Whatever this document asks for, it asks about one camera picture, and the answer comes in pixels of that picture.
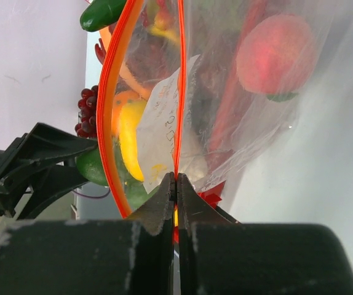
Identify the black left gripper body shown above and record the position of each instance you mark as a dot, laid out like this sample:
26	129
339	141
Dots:
13	183

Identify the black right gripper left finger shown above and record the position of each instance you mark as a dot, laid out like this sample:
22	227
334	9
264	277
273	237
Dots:
124	256

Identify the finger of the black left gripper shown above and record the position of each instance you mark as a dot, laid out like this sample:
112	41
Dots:
44	145
58	181

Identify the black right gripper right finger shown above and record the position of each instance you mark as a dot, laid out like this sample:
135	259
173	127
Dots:
219	255

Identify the dark red grape bunch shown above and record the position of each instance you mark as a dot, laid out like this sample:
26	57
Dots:
87	104

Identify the dark green cucumber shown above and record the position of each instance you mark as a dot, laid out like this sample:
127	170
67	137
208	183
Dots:
100	14

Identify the clear zip bag orange zipper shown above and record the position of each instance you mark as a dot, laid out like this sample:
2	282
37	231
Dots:
170	99

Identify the pink peach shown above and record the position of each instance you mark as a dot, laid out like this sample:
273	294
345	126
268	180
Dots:
277	56

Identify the green lime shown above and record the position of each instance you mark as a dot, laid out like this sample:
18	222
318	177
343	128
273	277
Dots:
90	166

